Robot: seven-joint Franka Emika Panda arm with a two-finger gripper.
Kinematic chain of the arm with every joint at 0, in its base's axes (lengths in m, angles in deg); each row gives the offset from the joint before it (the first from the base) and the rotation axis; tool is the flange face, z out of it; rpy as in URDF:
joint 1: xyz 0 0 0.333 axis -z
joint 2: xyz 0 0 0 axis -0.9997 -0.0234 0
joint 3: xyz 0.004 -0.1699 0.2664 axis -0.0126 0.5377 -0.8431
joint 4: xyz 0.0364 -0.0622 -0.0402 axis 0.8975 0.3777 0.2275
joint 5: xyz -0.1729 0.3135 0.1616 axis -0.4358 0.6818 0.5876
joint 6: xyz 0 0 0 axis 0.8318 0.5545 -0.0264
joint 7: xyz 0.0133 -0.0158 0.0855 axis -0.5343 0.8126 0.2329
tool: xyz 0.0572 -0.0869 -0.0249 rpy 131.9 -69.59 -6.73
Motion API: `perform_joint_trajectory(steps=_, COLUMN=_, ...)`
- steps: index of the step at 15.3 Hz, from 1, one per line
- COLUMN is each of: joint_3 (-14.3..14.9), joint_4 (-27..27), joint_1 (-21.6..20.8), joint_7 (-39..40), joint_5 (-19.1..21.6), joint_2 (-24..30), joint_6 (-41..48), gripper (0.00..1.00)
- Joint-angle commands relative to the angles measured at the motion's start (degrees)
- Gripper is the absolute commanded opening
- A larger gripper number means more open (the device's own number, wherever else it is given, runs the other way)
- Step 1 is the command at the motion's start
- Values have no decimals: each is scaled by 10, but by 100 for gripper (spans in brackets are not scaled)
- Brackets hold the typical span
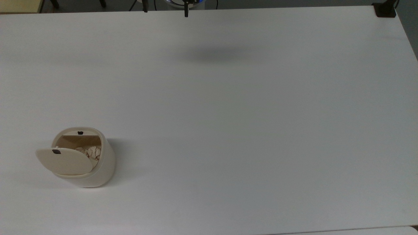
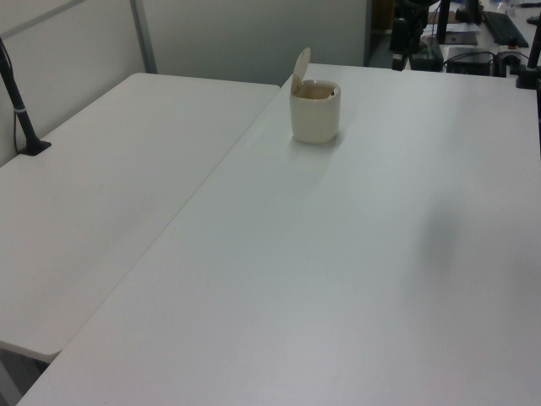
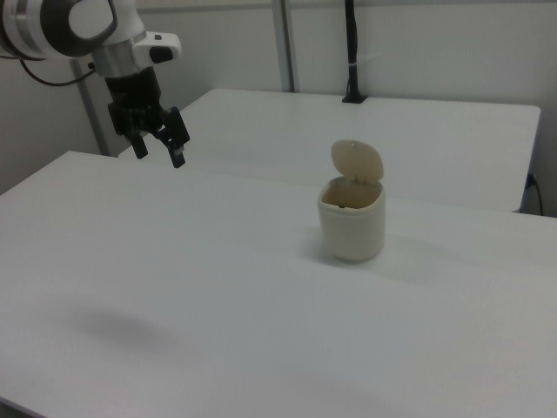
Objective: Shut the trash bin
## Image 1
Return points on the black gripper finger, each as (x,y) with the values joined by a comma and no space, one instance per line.
(186,10)

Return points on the cream plastic trash bin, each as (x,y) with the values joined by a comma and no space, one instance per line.
(104,169)

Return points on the cream trash bin lid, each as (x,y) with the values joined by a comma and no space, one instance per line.
(65,161)

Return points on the black tripod leg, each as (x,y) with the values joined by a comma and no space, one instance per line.
(145,6)

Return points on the black chair leg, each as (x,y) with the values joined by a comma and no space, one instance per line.
(55,3)
(103,3)

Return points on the light wooden furniture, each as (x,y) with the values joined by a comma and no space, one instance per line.
(19,6)

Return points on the crumpled paper waste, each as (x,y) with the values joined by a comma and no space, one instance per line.
(91,152)

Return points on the black table clamp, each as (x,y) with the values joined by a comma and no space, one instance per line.
(385,10)

